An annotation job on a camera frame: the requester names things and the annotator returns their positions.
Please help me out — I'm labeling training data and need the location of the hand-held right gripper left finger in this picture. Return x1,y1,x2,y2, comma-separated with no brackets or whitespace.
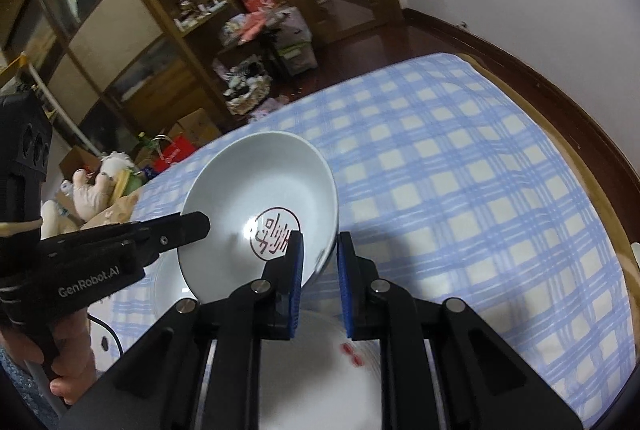
60,230,306,430

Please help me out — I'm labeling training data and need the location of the brown cartoon print blanket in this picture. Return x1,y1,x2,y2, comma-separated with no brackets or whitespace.
82,187,148,233

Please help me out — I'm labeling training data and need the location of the wooden wardrobe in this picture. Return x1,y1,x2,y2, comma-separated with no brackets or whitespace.
0,0,251,161

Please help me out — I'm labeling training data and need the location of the white cherry print plate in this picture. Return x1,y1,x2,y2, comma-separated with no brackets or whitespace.
154,255,383,430

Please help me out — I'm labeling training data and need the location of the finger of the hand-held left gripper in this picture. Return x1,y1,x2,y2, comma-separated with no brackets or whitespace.
42,211,211,263

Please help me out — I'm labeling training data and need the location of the woven basket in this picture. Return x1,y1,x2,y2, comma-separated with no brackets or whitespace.
224,74,274,117

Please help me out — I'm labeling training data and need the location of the person's left hand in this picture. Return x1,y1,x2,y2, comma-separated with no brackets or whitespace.
0,307,97,406

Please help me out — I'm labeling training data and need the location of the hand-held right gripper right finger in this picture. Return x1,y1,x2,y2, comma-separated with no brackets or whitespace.
337,232,583,430

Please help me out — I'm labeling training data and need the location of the beige plush toy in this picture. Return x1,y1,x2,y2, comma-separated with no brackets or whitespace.
71,167,115,222

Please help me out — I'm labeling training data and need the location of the light blue fleece cloth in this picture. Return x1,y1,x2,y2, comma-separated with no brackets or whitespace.
0,345,56,430

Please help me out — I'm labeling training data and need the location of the pink plastic bag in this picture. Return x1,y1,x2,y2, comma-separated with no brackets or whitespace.
239,9,293,43

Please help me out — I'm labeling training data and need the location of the blue checked cloth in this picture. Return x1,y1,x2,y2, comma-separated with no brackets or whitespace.
97,52,636,428

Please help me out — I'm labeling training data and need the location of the cream spotted plush toy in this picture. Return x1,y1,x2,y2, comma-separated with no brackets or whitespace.
40,199,77,237

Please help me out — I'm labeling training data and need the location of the red paper bag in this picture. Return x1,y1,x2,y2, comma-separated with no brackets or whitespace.
151,135,197,174

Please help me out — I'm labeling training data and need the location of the wooden bed frame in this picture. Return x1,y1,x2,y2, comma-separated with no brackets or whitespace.
457,52,640,271

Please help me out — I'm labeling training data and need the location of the large red patterned bowl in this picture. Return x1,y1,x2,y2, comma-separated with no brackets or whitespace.
178,131,342,303

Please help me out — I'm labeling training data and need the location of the cardboard box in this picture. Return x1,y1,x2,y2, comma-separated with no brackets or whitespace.
167,107,222,147
59,145,102,182

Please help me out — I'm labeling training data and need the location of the white frilly plush toy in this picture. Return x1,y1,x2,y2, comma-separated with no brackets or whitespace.
99,151,137,182

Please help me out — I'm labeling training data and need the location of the clear storage box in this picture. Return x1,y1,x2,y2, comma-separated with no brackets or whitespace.
272,34,319,77

